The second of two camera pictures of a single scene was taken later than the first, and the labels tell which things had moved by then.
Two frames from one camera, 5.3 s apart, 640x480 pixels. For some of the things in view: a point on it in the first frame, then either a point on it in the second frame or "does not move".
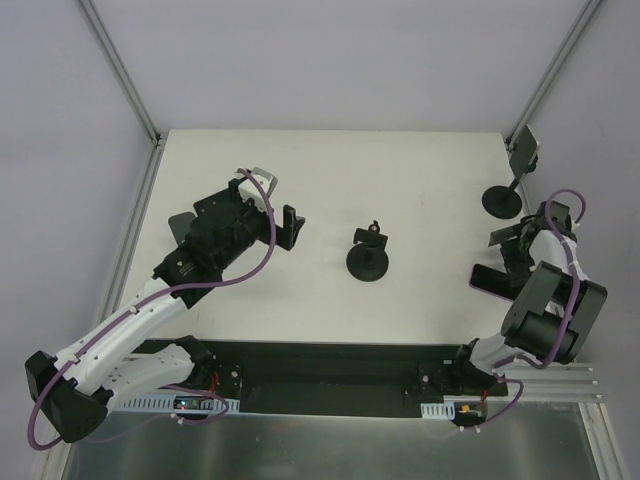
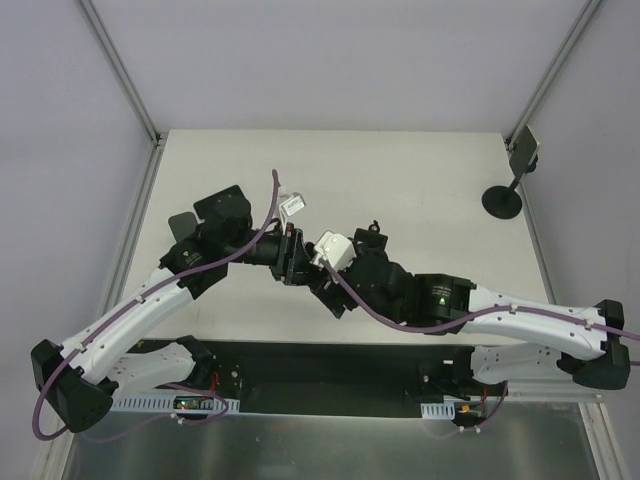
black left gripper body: (273, 226) to (289, 257)
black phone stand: (503, 201) does not move
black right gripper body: (513, 245) to (344, 286)
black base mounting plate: (340, 378) does not move
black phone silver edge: (524, 152) does not move
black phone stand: (368, 261) does not move
